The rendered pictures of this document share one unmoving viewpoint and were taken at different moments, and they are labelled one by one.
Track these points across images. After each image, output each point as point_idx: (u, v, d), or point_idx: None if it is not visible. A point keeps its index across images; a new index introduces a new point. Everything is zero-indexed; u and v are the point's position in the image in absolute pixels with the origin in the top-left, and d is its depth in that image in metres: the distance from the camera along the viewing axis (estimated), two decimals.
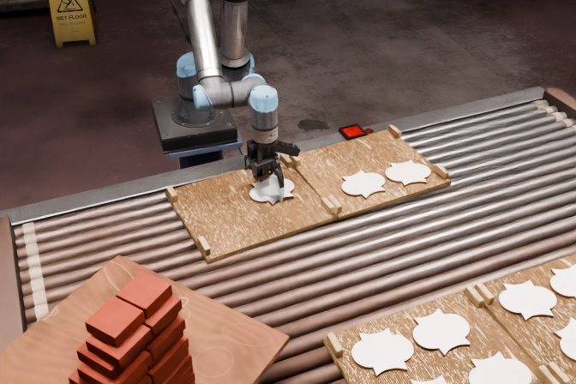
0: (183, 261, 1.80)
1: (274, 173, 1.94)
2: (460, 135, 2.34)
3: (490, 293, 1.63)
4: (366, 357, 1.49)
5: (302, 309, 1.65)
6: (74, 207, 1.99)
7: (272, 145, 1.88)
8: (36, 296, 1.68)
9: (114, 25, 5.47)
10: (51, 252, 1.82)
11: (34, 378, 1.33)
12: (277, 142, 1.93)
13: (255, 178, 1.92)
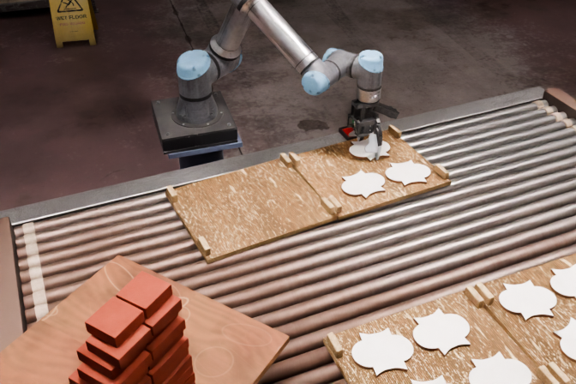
0: (183, 261, 1.80)
1: (374, 132, 2.12)
2: (460, 135, 2.34)
3: (490, 293, 1.63)
4: (366, 357, 1.49)
5: (302, 309, 1.65)
6: (74, 207, 1.99)
7: (375, 105, 2.06)
8: (36, 296, 1.68)
9: (114, 25, 5.47)
10: (51, 252, 1.82)
11: (34, 378, 1.33)
12: (379, 104, 2.11)
13: (357, 135, 2.11)
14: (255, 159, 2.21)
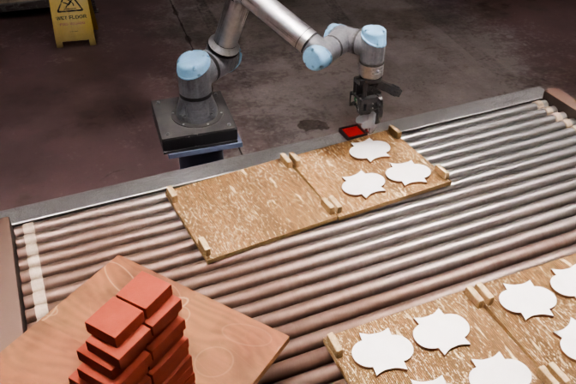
0: (183, 261, 1.80)
1: (375, 111, 2.09)
2: (460, 135, 2.34)
3: (490, 293, 1.63)
4: (366, 357, 1.49)
5: (302, 309, 1.65)
6: (74, 207, 1.99)
7: (377, 81, 2.01)
8: (36, 296, 1.68)
9: (114, 25, 5.47)
10: (51, 252, 1.82)
11: (34, 378, 1.33)
12: (381, 81, 2.06)
13: (359, 113, 2.06)
14: (255, 159, 2.21)
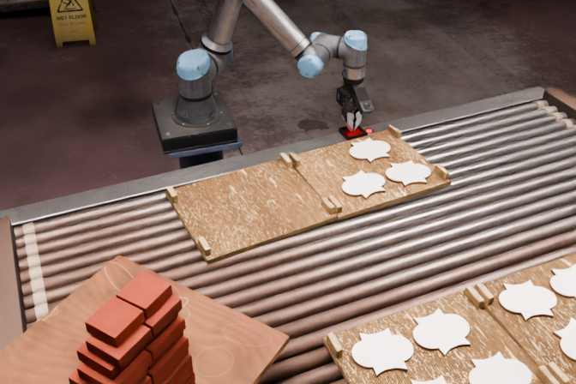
0: (183, 261, 1.80)
1: (347, 109, 2.28)
2: (460, 135, 2.34)
3: (490, 293, 1.63)
4: (366, 357, 1.49)
5: (302, 309, 1.65)
6: (74, 207, 1.99)
7: (344, 80, 2.22)
8: (36, 296, 1.68)
9: (114, 25, 5.47)
10: (51, 252, 1.82)
11: (34, 378, 1.33)
12: (357, 88, 2.21)
13: None
14: (255, 159, 2.21)
